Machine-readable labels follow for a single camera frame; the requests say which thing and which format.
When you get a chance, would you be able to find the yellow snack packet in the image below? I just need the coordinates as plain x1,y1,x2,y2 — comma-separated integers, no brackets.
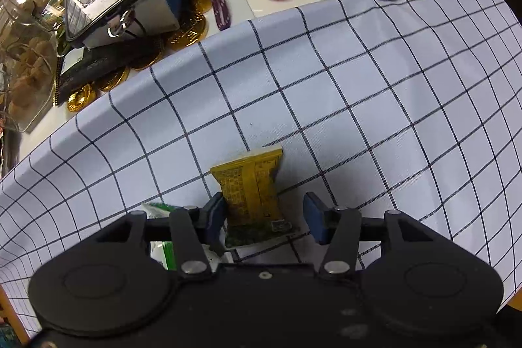
210,147,292,249

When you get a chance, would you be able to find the white and blue box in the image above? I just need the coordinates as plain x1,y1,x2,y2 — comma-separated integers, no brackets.
122,0,184,39

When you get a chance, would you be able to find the pile of gold foil coins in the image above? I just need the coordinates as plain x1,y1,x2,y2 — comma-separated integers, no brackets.
67,0,210,113

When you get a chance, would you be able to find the glass jar of cookies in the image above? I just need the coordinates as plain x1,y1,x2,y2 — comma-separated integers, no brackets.
0,0,62,132

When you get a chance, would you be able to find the white checked cloth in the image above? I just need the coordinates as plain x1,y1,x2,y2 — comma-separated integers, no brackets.
0,0,522,340

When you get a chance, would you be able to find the green and white snack packet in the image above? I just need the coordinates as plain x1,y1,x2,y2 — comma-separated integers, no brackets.
141,202,234,272

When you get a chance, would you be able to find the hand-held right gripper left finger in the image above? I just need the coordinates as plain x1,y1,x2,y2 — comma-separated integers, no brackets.
93,192,229,279

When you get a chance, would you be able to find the black notebook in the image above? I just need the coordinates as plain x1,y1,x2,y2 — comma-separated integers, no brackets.
53,36,166,106

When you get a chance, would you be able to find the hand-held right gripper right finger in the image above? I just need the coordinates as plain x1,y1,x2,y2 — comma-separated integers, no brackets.
303,191,447,279

